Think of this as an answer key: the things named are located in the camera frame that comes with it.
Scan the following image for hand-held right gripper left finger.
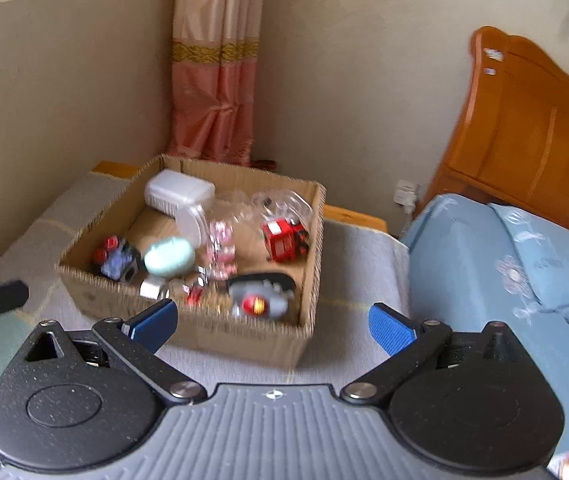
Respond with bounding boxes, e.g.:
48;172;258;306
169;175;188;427
24;298;208;406

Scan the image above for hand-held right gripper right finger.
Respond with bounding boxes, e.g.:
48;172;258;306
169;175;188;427
339;303;520;406

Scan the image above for capsule jar with silver lid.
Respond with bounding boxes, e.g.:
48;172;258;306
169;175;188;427
139;266;215;311

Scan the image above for black toy train red wheels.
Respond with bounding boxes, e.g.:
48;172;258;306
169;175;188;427
93;236;144;282

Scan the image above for cardboard box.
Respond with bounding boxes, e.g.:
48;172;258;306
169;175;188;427
54;153;327;372

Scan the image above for grey elephant toy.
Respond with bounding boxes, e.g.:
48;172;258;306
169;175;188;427
228;280;292;323

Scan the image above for pink pig clear toy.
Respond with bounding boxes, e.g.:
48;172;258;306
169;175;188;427
207;220;238;281

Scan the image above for blue floral bedsheet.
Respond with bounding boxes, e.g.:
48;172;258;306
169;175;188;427
399;194;569;461

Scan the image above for frosted plastic container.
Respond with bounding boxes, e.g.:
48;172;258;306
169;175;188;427
175;202;211;249

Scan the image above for white plastic bottle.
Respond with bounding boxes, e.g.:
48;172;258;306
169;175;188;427
144;170;216;218

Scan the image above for clear plastic jar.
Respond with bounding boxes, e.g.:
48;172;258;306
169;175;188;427
252;187;315;226

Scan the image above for blue floral pillow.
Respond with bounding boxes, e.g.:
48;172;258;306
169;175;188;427
487;202;569;313

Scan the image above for wooden headboard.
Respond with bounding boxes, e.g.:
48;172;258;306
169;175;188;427
427;26;569;241

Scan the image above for pink curtain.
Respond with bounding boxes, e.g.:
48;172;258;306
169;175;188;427
167;0;268;166

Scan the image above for white wall socket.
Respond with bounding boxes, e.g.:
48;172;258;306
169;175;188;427
393;178;421;221

